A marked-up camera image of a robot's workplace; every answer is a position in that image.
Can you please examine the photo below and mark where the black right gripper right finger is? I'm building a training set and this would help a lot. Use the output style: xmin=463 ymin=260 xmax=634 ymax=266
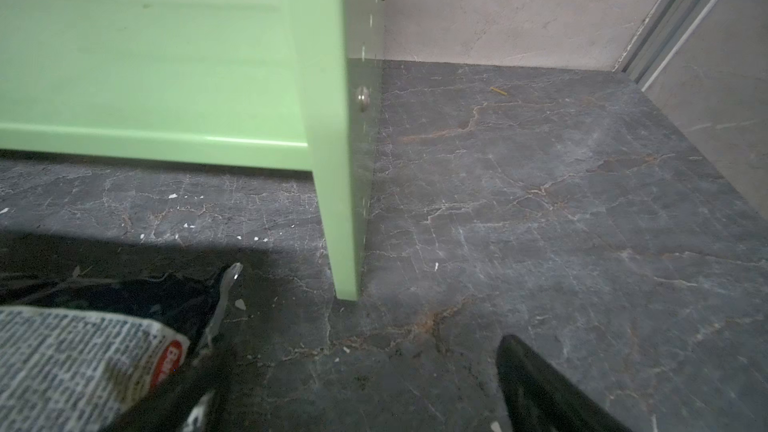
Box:
xmin=495 ymin=334 xmax=629 ymax=431

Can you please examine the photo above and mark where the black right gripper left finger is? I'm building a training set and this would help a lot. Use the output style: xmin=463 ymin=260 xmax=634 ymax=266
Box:
xmin=101 ymin=347 xmax=234 ymax=431

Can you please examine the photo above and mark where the black pasta bag white label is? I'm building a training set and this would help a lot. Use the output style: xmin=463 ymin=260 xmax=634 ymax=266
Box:
xmin=1 ymin=263 xmax=243 ymax=431

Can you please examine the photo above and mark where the green wooden shelf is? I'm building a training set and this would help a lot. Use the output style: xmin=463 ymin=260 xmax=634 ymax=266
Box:
xmin=1 ymin=0 xmax=385 ymax=301

